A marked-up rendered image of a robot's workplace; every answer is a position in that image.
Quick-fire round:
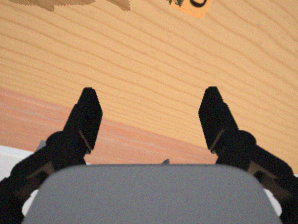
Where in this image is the orange calendar cube with black digits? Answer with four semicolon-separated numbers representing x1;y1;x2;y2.
177;0;212;18

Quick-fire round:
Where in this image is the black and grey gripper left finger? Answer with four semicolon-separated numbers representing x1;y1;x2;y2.
0;87;103;224

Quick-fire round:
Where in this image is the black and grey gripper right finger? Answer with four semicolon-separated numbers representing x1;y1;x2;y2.
198;86;298;224

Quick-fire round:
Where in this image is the orange wooden tray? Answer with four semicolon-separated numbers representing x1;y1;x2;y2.
169;0;201;19

